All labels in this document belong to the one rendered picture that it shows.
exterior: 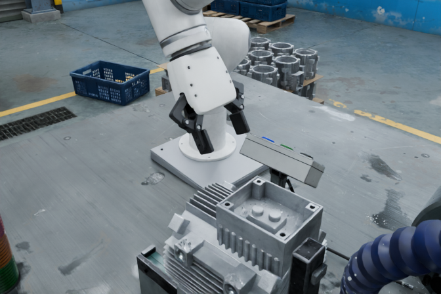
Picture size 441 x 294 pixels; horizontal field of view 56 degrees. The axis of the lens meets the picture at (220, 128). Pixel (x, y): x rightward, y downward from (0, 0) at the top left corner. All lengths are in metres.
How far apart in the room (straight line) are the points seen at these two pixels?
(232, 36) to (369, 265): 0.96
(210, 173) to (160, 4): 0.68
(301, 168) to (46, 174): 0.83
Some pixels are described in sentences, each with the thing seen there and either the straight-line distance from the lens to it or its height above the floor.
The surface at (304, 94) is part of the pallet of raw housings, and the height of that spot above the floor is 0.24.
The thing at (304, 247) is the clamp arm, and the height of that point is 1.25.
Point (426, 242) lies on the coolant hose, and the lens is 0.20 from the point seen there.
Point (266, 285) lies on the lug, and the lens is 0.59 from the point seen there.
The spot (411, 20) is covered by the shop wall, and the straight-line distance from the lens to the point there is 6.62.
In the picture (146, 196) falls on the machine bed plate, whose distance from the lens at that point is 1.21.
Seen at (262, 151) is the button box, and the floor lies 1.07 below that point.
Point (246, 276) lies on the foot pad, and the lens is 0.61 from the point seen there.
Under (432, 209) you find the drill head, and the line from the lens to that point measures 0.75.
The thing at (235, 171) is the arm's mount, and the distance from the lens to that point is 1.25.
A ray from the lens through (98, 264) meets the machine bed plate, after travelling 1.04.
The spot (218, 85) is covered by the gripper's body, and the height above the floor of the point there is 1.27.
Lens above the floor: 1.52
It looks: 28 degrees down
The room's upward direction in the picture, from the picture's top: straight up
